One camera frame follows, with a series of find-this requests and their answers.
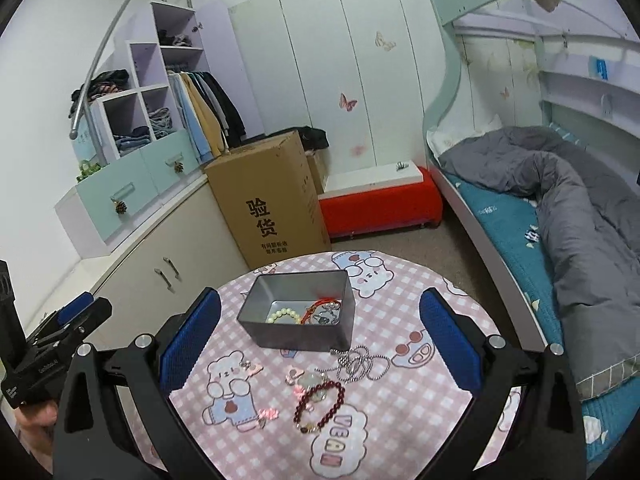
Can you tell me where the row of hanging clothes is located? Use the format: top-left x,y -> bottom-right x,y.
166,67 -> 247,162

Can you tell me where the white bead bracelet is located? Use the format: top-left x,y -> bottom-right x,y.
265,307 -> 302,325

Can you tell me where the grey duvet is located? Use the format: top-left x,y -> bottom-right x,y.
437,125 -> 640,402

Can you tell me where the dark red bead bracelet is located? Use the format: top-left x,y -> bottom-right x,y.
292,381 -> 347,435

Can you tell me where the pink checked bear tablecloth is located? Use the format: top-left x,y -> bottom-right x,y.
127,250 -> 523,480

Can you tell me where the green plush toy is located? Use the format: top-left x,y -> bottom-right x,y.
75,159 -> 101,184

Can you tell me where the red string bracelet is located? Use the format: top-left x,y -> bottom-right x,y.
300,297 -> 344,325

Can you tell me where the pale green jade pendant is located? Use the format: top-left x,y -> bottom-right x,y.
298,370 -> 329,404

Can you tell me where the teal drawer stair cabinet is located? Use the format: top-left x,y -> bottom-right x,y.
54,130 -> 207,257

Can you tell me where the black bag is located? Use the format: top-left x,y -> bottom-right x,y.
296,127 -> 329,151

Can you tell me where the large cardboard box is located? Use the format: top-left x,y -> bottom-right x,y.
204,130 -> 332,271

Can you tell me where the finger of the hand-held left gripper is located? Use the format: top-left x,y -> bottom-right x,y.
49,292 -> 96,327
35,297 -> 112,356

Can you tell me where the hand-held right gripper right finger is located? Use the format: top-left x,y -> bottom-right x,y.
419,287 -> 587,480

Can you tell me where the grey metal tin box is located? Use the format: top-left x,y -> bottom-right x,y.
236,269 -> 357,351

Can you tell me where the person's left hand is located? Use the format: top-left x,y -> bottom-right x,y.
12,400 -> 60,472

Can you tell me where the white board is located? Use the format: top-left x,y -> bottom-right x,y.
322,159 -> 426,200

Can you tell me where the small cardboard box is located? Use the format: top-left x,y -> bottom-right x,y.
305,151 -> 329,196

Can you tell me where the white pillow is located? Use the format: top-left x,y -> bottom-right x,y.
426,114 -> 504,159

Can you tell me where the grey metal handrail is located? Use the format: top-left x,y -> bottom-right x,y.
67,0 -> 195,162

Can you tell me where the white headboard shelf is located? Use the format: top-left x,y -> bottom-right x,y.
536,35 -> 640,127

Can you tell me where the beige low cabinet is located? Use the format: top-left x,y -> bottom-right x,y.
25,174 -> 251,332

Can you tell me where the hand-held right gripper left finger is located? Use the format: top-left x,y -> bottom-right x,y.
52,287 -> 223,480

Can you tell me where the teal bunk bed frame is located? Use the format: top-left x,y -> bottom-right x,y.
421,0 -> 640,398

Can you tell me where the dark clothes pile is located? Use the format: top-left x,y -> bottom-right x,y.
70,69 -> 131,109

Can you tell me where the white wardrobe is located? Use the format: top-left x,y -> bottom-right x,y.
229,0 -> 452,182

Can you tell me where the lilac cubby shelf unit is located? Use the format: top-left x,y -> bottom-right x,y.
92,0 -> 266,167

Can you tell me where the folded jeans pile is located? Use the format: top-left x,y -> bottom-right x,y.
112,126 -> 152,157

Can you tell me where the silver ball chain necklace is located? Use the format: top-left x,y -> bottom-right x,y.
329,344 -> 394,386

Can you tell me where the teal bedsheet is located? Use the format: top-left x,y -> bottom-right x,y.
446,172 -> 640,477

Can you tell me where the red bench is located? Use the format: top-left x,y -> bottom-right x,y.
318,167 -> 445,241

